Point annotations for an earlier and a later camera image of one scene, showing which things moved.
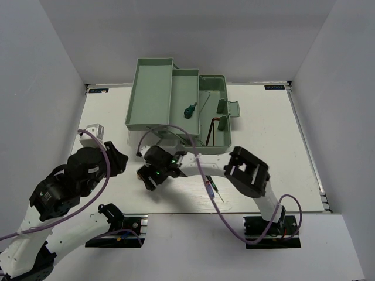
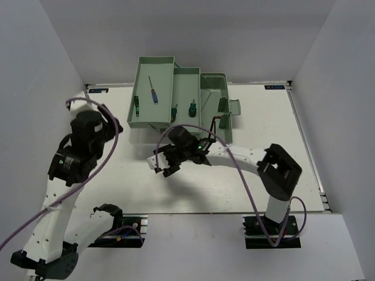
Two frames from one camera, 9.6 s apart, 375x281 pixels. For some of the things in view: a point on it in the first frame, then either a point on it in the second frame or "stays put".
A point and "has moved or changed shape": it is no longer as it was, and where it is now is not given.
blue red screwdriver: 211,192 -> 154,95
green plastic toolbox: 161,95 stays put
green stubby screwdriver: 188,110 has moved or changed shape
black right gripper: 146,173 -> 171,167
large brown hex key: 216,119 stays put
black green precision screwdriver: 214,186 -> 136,105
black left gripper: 118,160 -> 110,124
